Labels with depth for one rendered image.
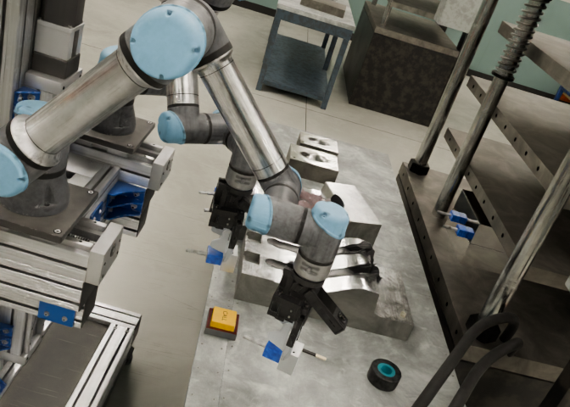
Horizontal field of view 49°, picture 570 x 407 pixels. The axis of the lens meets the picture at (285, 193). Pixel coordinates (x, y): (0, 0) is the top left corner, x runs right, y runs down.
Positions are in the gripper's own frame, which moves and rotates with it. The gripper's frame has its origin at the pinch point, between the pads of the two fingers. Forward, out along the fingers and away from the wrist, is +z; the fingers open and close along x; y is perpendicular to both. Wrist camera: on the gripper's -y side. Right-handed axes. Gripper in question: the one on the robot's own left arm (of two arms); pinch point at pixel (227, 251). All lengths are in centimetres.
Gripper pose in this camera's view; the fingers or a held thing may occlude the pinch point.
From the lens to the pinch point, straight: 164.5
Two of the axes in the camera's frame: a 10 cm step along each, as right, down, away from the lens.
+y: -9.6, -2.1, -2.0
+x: 0.8, 4.9, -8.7
